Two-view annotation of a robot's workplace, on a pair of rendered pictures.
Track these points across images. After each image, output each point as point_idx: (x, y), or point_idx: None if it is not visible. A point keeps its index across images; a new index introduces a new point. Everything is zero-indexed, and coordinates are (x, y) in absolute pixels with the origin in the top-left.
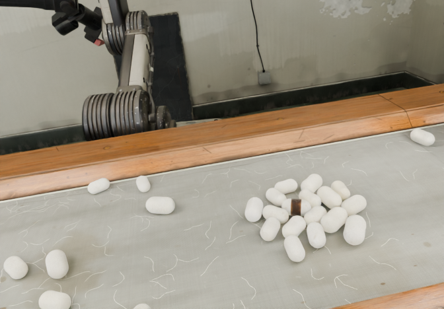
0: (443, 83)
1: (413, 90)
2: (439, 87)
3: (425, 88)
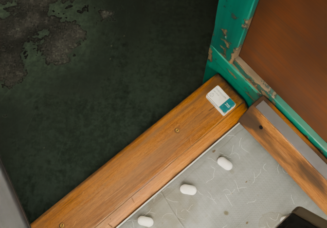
0: (63, 200)
1: (38, 225)
2: (60, 213)
3: (48, 218)
